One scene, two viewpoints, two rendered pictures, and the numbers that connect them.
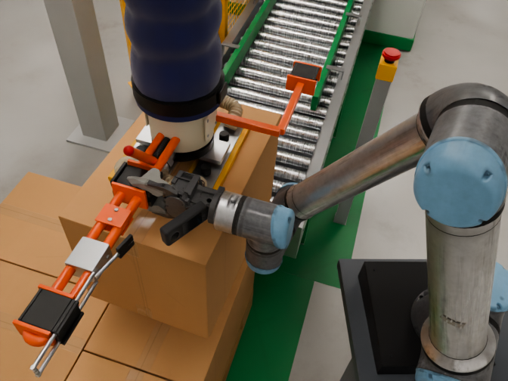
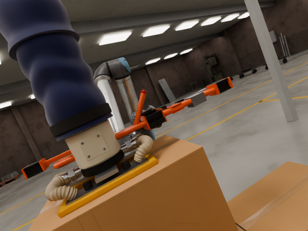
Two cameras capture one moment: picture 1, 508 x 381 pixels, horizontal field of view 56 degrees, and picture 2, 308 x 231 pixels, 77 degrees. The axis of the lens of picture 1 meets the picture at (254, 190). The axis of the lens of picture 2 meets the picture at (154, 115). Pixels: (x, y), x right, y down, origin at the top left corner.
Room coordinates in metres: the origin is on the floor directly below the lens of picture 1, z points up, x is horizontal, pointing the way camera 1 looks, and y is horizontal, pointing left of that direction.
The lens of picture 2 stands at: (1.11, 0.97, 1.29)
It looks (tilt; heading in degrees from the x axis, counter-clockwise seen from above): 6 degrees down; 240
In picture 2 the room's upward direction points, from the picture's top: 23 degrees counter-clockwise
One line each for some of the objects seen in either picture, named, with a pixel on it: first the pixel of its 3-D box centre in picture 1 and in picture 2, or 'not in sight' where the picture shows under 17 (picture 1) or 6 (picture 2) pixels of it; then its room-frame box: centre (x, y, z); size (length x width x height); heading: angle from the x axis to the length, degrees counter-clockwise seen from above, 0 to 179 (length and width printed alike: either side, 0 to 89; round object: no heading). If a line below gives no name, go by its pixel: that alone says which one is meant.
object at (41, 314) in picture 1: (47, 314); (219, 86); (0.38, 0.36, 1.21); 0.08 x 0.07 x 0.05; 166
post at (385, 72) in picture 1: (360, 153); not in sight; (1.61, -0.48, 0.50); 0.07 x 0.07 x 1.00; 76
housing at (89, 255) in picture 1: (89, 259); (195, 99); (0.51, 0.32, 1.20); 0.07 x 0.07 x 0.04; 76
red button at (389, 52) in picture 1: (390, 56); not in sight; (1.61, -0.48, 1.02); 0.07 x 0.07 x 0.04
